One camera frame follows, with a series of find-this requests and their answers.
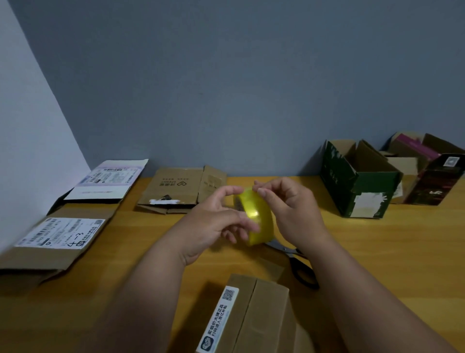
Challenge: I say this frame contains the person's right hand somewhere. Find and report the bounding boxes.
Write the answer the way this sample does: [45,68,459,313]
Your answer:
[252,177,333,255]

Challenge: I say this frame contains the person's left hand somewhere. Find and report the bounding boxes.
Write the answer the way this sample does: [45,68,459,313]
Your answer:
[161,185,261,266]

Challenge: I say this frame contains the yellow tape roll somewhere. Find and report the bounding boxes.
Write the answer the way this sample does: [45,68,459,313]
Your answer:
[233,188,275,246]

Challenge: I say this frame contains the plain brown carton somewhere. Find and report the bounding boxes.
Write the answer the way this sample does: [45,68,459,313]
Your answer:
[136,165,228,215]

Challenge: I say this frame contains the black scissors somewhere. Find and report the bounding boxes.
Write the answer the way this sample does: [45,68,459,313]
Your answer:
[265,239,320,291]

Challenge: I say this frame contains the green box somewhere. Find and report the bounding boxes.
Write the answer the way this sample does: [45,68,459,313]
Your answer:
[319,139,404,219]

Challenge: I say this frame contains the brown carton with label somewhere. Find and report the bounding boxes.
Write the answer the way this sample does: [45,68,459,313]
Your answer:
[195,273,317,353]

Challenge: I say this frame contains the black box white label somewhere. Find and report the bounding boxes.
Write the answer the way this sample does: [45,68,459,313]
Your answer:
[47,159,149,215]

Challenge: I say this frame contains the small brown cardboard box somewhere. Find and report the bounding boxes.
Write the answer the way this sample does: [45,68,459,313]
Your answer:
[379,151,420,205]

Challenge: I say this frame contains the pink and black carton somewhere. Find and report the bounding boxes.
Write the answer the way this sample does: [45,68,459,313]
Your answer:
[385,131,465,206]

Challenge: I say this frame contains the person's right forearm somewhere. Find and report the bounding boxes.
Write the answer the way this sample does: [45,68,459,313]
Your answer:
[309,240,458,353]

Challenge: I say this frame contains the person's left forearm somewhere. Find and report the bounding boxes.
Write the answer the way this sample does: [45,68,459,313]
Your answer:
[76,243,188,353]

